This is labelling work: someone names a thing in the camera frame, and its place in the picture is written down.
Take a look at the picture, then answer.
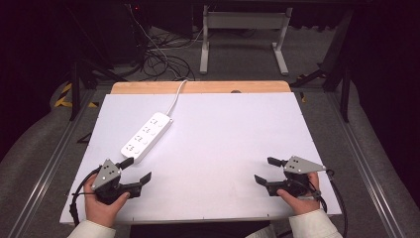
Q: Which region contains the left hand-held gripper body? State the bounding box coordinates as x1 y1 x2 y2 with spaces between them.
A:
91 159 144 205

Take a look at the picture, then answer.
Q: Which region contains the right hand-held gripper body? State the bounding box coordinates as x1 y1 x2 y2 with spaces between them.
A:
266 156 326 197

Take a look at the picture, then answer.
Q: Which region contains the person's left hand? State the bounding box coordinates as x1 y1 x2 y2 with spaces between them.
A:
83 182 131 228

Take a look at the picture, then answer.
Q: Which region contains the person's right hand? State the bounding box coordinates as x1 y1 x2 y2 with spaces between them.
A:
276 172 321 216

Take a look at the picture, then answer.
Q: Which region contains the white power strip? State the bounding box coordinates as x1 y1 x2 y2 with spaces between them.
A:
120 112 174 165

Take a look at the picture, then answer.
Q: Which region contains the white board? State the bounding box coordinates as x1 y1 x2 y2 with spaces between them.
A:
58 92 343 226

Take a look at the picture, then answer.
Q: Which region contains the person's dark clothed lap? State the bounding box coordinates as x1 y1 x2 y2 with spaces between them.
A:
129 220 272 238

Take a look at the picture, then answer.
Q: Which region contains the yellow black hazard tape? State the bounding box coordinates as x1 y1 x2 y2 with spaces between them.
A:
53 82 99 109

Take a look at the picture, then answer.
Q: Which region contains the black metal stand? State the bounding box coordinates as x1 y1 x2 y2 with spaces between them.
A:
63 6 129 122
290 9 355 124

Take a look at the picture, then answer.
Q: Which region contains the wooden table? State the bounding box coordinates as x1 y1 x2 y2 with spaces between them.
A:
110 80 292 95

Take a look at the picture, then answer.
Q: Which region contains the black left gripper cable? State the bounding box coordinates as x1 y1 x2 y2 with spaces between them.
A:
68 167 102 227

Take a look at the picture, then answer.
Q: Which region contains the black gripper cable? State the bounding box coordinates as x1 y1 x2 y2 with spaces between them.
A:
68 167 102 227
310 169 350 238

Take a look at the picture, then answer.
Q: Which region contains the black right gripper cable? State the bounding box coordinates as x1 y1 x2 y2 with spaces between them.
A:
310 169 350 238

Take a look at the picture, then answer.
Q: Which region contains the aluminium floor rail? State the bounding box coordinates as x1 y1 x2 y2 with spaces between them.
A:
325 92 408 238
6 88 97 238

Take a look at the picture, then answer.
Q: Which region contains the white power strip cable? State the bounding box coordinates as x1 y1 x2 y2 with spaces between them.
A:
128 4 206 117

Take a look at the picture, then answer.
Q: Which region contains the black floor cable bundle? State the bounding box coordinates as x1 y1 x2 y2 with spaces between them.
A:
142 29 196 82

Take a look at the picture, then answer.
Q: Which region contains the white metal stand frame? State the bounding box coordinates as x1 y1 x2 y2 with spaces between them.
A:
199 4 293 76

